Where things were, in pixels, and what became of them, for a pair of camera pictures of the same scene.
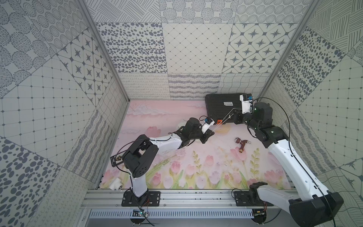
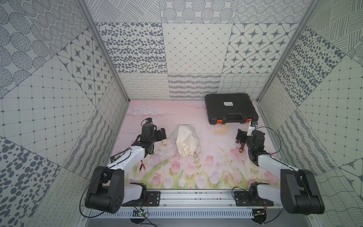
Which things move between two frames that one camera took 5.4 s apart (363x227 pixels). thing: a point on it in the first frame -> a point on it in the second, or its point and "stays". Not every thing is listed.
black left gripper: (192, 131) -> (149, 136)
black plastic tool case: (219, 106) stays
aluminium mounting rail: (111, 199) stays
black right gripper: (238, 111) -> (240, 132)
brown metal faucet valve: (242, 143) stays
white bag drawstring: (229, 117) -> (187, 152)
